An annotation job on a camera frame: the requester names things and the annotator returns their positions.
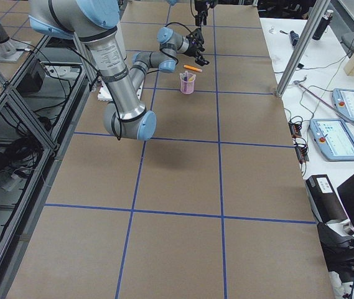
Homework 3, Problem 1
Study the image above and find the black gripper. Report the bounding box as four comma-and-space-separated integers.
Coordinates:
194, 0, 216, 26
184, 34, 210, 65

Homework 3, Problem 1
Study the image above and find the orange marker pen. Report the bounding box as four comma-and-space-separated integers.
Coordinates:
183, 64, 203, 73

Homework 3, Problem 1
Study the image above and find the black water bottle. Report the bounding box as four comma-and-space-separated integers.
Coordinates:
312, 9, 333, 40

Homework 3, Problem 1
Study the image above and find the near blue teach pendant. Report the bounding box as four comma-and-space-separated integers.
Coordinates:
309, 118, 354, 161

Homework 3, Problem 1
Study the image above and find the black cardboard box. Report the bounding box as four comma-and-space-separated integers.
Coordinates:
305, 174, 348, 224

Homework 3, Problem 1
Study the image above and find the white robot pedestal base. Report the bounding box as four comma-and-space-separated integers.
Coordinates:
97, 0, 146, 103

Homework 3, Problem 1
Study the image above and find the aluminium frame post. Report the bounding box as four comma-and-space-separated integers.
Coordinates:
275, 0, 330, 98

